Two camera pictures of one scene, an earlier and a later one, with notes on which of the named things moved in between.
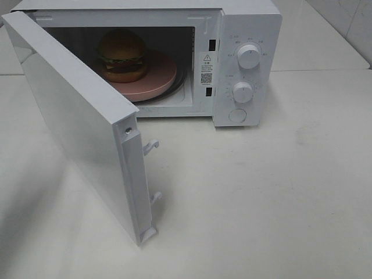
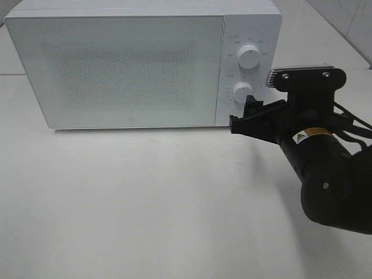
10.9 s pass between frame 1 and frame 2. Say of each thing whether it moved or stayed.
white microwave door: moved
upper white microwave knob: stayed
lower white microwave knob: stayed
